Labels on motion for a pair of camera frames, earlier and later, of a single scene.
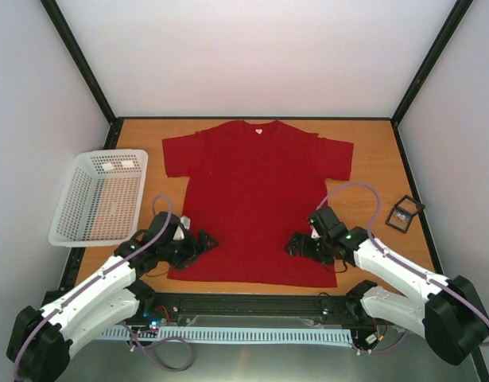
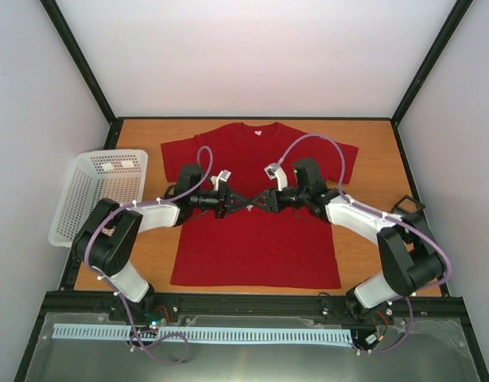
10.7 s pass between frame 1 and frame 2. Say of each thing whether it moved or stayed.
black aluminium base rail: stayed
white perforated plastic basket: stayed
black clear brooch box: stayed
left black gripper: moved
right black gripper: moved
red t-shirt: stayed
